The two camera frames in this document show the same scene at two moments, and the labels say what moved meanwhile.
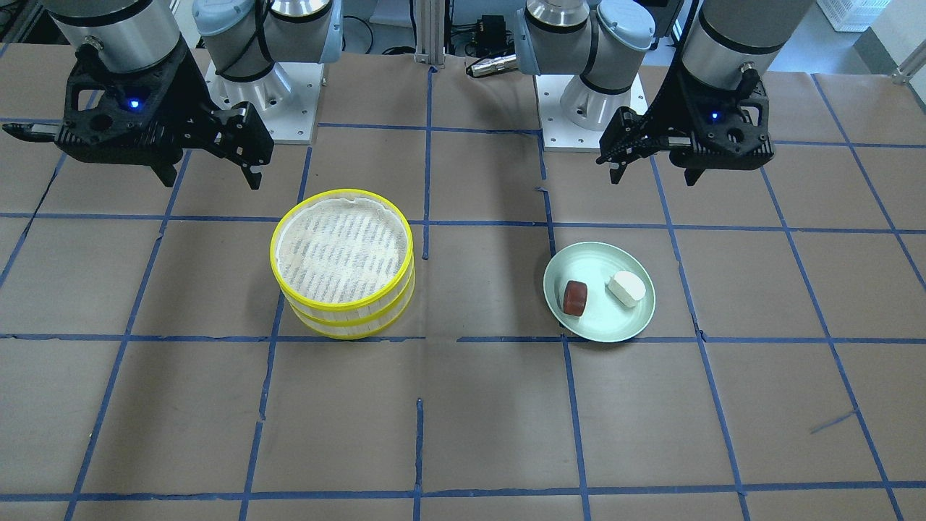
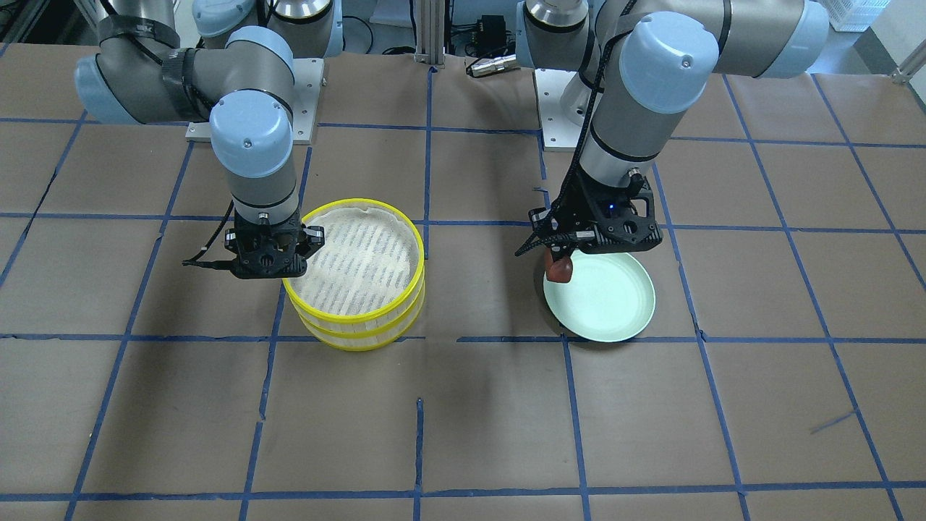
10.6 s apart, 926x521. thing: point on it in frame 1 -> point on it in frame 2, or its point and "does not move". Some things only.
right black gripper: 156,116 -> 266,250
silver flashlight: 505,63 does not move
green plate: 599,291 does not move
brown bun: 575,297 -> 561,270
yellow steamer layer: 351,328 -> 367,341
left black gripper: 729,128 -> 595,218
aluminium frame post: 430,32 does not move
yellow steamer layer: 342,253 does not move
